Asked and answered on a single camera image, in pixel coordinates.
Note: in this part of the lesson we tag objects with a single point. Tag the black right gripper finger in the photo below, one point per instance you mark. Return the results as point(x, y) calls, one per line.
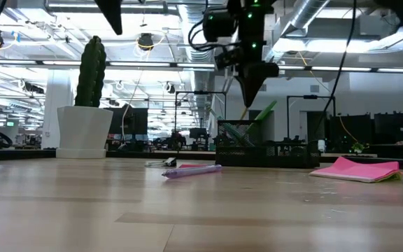
point(255, 82)

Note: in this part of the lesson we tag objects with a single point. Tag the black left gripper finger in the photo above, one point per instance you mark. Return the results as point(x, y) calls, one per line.
point(112, 12)

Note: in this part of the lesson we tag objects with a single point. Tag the small pink eraser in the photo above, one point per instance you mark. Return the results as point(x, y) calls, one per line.
point(192, 166)

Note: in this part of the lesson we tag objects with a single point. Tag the purple pen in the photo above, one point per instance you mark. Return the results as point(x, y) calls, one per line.
point(194, 171)

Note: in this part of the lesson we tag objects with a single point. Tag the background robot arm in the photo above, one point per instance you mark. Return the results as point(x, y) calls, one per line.
point(177, 140)

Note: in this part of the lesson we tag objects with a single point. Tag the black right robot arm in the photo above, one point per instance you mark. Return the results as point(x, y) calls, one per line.
point(219, 24)

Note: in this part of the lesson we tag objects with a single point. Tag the black mesh desk organizer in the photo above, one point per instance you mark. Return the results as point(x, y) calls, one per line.
point(268, 162)

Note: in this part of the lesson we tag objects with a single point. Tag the green cactus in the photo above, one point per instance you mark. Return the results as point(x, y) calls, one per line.
point(91, 70)

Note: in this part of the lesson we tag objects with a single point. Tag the black computer monitor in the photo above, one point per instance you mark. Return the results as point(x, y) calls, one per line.
point(135, 120)

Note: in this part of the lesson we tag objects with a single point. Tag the small green plant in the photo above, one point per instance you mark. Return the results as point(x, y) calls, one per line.
point(358, 146)

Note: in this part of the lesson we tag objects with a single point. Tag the white plant pot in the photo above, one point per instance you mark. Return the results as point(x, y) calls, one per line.
point(84, 133)

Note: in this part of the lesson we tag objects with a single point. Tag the pink sticky note pad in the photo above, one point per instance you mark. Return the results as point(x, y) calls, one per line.
point(359, 169)

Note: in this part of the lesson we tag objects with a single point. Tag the black background cabinets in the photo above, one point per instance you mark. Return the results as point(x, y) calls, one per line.
point(390, 129)

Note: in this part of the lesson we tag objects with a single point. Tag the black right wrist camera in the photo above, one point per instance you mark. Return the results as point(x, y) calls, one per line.
point(229, 57)

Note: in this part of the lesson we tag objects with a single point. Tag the black background rig frame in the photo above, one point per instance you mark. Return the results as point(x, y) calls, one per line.
point(201, 93)
point(310, 97)

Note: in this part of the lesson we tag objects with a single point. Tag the black metal table frame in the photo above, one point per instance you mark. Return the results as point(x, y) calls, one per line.
point(19, 155)

